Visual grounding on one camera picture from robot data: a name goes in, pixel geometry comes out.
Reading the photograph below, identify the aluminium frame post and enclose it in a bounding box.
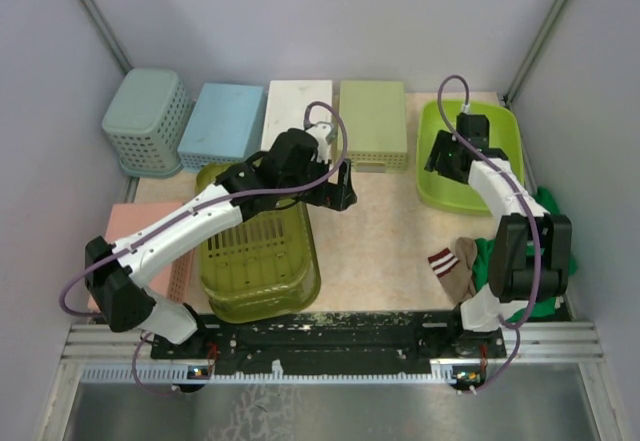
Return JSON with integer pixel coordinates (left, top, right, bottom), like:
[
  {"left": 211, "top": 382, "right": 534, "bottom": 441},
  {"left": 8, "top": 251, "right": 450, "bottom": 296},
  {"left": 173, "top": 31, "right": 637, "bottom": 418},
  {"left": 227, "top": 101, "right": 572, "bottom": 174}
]
[
  {"left": 501, "top": 0, "right": 573, "bottom": 109},
  {"left": 77, "top": 0, "right": 133, "bottom": 75}
]

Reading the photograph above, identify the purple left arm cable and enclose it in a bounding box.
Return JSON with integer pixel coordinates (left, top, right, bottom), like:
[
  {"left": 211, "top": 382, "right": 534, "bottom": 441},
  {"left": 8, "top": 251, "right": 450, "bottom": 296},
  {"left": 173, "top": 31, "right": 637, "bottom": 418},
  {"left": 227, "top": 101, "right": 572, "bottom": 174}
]
[{"left": 58, "top": 101, "right": 350, "bottom": 395}]

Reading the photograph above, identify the aluminium frame post left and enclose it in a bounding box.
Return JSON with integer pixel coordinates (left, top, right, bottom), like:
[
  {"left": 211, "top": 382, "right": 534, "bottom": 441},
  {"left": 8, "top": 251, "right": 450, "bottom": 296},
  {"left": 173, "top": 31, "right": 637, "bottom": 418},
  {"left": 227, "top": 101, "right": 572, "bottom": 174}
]
[{"left": 77, "top": 0, "right": 133, "bottom": 75}]

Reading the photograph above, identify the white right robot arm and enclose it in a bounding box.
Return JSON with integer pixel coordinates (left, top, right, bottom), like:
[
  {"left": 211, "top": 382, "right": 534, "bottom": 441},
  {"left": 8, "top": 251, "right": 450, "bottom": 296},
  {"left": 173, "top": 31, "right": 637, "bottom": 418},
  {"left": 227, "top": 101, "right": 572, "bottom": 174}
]
[{"left": 425, "top": 112, "right": 572, "bottom": 357}]

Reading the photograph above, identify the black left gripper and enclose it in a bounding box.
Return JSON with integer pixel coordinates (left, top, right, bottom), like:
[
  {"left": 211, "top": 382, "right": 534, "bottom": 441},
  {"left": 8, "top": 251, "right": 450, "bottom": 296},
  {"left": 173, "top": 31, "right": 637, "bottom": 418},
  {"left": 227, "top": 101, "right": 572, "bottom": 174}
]
[{"left": 281, "top": 153, "right": 356, "bottom": 211}]

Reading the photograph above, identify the green plastic tub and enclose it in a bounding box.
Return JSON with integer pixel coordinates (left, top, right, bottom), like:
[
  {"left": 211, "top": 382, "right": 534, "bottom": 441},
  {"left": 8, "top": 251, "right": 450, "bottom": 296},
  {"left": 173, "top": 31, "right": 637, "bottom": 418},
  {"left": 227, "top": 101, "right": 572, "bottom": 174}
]
[{"left": 194, "top": 162, "right": 322, "bottom": 325}]

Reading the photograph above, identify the light blue perforated basket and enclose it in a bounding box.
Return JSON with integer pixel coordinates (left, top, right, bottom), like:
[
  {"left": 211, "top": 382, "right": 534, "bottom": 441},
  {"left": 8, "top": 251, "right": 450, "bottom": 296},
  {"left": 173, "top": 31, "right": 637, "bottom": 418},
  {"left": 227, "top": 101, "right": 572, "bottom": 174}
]
[{"left": 178, "top": 83, "right": 267, "bottom": 172}]

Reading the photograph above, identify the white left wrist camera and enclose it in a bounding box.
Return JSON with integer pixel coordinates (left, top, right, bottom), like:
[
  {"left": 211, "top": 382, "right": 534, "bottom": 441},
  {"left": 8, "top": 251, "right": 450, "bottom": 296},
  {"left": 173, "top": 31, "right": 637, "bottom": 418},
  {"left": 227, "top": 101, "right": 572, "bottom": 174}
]
[{"left": 304, "top": 122, "right": 337, "bottom": 164}]

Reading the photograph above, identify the aluminium frame post right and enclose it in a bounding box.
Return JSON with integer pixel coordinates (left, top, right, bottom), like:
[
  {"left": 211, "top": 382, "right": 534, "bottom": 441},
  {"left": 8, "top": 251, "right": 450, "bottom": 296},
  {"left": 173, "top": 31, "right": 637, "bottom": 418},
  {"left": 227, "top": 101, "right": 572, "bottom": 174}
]
[{"left": 501, "top": 0, "right": 573, "bottom": 109}]

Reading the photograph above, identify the green cloth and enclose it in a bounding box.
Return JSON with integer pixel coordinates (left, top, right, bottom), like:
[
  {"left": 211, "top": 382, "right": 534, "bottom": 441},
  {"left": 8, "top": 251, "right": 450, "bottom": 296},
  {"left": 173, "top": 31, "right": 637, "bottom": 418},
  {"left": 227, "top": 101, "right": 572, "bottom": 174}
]
[{"left": 473, "top": 187, "right": 578, "bottom": 322}]

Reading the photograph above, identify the beige striped sock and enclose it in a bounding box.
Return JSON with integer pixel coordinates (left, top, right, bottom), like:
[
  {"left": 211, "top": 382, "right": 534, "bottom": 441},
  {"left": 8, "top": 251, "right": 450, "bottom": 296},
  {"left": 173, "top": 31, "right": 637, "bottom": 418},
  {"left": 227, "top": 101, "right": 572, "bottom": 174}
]
[{"left": 428, "top": 237, "right": 478, "bottom": 305}]

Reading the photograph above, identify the white slotted cable duct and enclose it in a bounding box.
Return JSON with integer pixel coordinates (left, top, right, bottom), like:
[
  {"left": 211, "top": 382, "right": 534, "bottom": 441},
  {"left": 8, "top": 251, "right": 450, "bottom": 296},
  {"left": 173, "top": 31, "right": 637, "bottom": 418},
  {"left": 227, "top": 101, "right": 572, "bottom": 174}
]
[{"left": 81, "top": 359, "right": 483, "bottom": 385}]

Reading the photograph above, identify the pale green perforated basket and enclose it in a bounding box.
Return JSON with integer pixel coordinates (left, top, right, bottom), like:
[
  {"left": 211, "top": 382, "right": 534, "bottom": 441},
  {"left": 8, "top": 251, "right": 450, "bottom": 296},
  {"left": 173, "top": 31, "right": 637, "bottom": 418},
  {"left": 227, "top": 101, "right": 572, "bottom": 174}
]
[{"left": 338, "top": 80, "right": 408, "bottom": 173}]

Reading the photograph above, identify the white basket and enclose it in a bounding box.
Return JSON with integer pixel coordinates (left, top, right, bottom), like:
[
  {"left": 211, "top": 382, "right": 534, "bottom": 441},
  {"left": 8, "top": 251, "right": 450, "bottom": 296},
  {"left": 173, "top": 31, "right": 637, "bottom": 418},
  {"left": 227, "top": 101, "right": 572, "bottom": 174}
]
[{"left": 260, "top": 80, "right": 333, "bottom": 152}]

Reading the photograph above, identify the large teal perforated basket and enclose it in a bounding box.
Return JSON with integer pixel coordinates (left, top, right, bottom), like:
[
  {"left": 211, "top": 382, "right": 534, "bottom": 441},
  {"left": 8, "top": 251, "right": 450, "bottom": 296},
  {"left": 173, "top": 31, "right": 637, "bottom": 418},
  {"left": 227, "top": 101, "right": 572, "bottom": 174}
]
[{"left": 102, "top": 68, "right": 193, "bottom": 178}]

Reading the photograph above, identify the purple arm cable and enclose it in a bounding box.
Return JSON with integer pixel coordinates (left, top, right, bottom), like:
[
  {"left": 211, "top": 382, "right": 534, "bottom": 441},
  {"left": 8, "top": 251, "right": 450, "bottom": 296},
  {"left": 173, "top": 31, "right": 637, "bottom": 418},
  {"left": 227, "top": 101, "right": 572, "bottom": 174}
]
[
  {"left": 437, "top": 75, "right": 546, "bottom": 395},
  {"left": 58, "top": 101, "right": 350, "bottom": 395}
]

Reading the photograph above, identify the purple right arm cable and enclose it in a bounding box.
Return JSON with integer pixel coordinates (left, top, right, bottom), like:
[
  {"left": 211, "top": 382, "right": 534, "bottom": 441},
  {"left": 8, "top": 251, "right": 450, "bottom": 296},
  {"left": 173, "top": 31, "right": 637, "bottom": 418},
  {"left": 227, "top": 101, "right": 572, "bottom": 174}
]
[{"left": 437, "top": 75, "right": 546, "bottom": 395}]

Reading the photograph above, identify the pink perforated basket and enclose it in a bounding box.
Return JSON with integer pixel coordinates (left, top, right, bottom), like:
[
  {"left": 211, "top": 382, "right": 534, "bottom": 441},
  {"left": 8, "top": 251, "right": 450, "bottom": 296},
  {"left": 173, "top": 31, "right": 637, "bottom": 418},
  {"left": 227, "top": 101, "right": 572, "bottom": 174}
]
[{"left": 104, "top": 202, "right": 194, "bottom": 303}]

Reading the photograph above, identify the green tub lid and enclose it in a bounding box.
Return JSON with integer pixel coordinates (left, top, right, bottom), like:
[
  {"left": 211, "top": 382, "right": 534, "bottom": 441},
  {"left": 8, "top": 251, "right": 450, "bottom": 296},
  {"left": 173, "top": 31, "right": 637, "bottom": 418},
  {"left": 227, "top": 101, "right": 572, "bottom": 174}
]
[{"left": 415, "top": 101, "right": 525, "bottom": 216}]

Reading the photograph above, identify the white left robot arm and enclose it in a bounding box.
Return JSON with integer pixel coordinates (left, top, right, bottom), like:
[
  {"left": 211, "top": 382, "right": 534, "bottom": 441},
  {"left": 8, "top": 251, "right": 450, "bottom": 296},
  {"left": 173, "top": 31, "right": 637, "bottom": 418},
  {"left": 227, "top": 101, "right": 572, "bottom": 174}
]
[{"left": 82, "top": 123, "right": 357, "bottom": 358}]

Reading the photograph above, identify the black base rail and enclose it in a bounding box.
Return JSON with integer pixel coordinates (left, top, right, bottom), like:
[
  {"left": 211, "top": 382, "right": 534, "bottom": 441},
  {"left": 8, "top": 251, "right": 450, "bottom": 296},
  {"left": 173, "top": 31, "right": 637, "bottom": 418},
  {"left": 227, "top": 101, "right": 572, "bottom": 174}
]
[{"left": 151, "top": 311, "right": 506, "bottom": 374}]

